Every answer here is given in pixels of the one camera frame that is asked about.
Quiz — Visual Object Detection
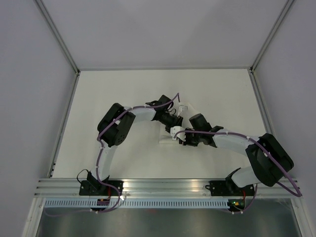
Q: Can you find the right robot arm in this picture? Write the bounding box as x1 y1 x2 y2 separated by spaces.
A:
170 114 294 195

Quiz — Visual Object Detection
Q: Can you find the aluminium frame post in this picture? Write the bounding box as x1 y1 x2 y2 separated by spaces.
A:
248 0 296 74
34 0 80 75

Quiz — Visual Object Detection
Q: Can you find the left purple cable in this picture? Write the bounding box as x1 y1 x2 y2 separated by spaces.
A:
44 92 181 217

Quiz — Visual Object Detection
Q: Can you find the white cloth napkin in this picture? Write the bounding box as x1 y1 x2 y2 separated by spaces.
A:
158 102 199 145

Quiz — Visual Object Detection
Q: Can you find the back aluminium frame rail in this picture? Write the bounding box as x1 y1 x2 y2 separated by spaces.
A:
79 66 252 72

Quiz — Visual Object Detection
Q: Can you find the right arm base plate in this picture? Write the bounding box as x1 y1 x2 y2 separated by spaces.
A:
205 180 255 197

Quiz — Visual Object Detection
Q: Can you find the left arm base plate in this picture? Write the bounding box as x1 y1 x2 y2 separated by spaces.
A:
79 180 123 197

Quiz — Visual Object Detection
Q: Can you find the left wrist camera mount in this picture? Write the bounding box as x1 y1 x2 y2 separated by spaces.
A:
177 102 188 116

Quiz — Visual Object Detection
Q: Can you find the purple cable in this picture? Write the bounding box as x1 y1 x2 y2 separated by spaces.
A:
44 92 181 217
174 130 302 215

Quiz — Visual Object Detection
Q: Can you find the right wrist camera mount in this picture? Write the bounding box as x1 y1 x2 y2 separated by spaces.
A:
170 126 186 141

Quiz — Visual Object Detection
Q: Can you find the left aluminium frame post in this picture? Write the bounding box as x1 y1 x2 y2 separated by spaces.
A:
34 0 80 75

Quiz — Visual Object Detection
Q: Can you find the right aluminium frame post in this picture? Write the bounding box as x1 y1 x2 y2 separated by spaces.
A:
248 0 296 74

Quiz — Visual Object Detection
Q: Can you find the front aluminium rail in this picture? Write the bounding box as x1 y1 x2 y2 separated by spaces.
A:
33 178 297 199

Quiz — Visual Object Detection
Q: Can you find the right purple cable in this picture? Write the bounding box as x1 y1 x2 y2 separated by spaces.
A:
174 130 302 215

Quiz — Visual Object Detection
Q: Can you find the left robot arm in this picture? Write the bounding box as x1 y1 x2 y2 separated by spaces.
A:
87 93 183 196

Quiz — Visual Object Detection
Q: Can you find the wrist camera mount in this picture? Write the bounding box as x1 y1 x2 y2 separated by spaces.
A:
170 126 186 141
177 102 188 116

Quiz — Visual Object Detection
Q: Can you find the white slotted cable duct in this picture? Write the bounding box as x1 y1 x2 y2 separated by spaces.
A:
44 198 229 209

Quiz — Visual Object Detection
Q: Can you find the left side aluminium rail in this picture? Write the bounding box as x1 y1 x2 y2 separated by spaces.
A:
46 71 80 178

